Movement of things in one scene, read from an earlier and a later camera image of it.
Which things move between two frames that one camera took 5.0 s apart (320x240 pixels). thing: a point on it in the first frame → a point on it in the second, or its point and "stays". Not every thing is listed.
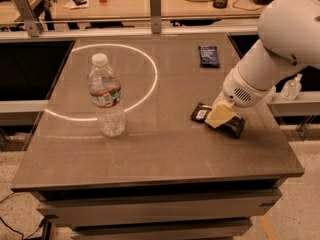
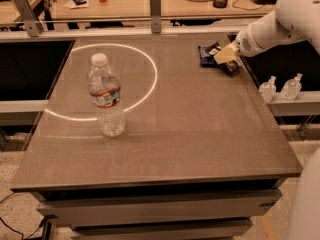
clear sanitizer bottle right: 291,88 stays
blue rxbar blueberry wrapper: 209,57 stays
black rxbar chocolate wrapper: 231,128 → 230,68
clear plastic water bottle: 104,89 stays
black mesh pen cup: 220,0 stays
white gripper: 237,90 → 245,46
